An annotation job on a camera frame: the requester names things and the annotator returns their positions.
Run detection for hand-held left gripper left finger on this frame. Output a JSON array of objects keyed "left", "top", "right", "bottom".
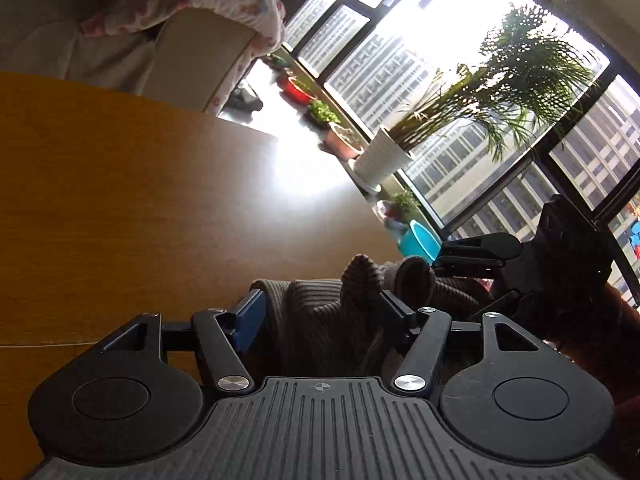
[{"left": 102, "top": 290, "right": 267, "bottom": 395}]

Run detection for teal basin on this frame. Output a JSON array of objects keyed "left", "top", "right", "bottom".
[{"left": 397, "top": 220, "right": 444, "bottom": 264}]

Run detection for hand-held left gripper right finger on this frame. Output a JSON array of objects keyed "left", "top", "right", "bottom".
[{"left": 378, "top": 290, "right": 546, "bottom": 393}]

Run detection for beige chair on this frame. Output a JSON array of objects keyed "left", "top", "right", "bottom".
[{"left": 142, "top": 7, "right": 258, "bottom": 113}]

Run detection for striped knit sweater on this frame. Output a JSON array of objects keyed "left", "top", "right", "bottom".
[{"left": 249, "top": 255, "right": 496, "bottom": 378}]

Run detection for white ribbed plant pot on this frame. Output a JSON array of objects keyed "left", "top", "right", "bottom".
[{"left": 351, "top": 126, "right": 416, "bottom": 194}]

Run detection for red basin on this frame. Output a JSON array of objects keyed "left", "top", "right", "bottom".
[{"left": 279, "top": 76, "right": 318, "bottom": 107}]

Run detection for light grey sofa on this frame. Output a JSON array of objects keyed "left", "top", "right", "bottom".
[{"left": 0, "top": 0, "right": 157, "bottom": 97}]

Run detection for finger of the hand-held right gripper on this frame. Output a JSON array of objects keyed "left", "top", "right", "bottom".
[
  {"left": 432, "top": 258, "right": 522, "bottom": 321},
  {"left": 441, "top": 234, "right": 524, "bottom": 261}
]

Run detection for brown plant pot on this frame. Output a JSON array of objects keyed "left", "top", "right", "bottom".
[{"left": 321, "top": 122, "right": 364, "bottom": 162}]

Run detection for small potted plant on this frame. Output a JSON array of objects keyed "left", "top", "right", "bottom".
[{"left": 379, "top": 189, "right": 422, "bottom": 227}]

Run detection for tall green palm plant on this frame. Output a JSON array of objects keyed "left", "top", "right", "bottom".
[{"left": 387, "top": 2, "right": 609, "bottom": 162}]

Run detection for black window frame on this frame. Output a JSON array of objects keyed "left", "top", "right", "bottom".
[{"left": 272, "top": 0, "right": 640, "bottom": 311}]

